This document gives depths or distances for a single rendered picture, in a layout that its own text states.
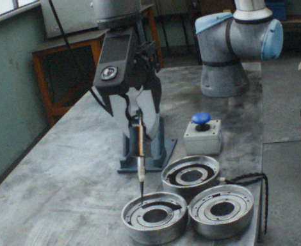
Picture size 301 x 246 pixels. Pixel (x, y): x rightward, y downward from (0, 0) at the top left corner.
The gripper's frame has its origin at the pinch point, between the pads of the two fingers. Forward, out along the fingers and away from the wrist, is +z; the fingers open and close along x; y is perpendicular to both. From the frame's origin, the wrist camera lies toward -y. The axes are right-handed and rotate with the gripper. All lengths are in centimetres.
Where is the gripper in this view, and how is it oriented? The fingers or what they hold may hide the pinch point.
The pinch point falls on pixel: (140, 136)
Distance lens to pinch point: 65.1
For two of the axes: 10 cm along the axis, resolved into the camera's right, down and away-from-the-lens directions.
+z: 1.9, 9.0, 4.0
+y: 2.5, -4.4, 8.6
